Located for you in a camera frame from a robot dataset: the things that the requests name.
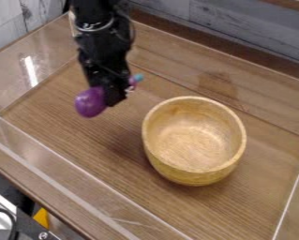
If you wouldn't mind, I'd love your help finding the light wooden bowl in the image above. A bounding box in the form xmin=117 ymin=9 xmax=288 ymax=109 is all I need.
xmin=142 ymin=96 xmax=248 ymax=187

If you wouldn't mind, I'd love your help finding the black cable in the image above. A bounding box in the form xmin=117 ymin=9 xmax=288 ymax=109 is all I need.
xmin=0 ymin=207 xmax=19 ymax=240

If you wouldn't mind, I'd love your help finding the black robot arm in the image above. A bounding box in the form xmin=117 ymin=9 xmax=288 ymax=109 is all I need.
xmin=70 ymin=0 xmax=134 ymax=107

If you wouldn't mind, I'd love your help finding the purple toy eggplant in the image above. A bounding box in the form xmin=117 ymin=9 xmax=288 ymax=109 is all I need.
xmin=74 ymin=74 xmax=145 ymax=118

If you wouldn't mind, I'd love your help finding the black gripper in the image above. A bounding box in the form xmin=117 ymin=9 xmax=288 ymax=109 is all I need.
xmin=74 ymin=17 xmax=134 ymax=107

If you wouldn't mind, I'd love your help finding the yellow tag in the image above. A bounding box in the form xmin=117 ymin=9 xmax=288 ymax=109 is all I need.
xmin=34 ymin=208 xmax=50 ymax=229

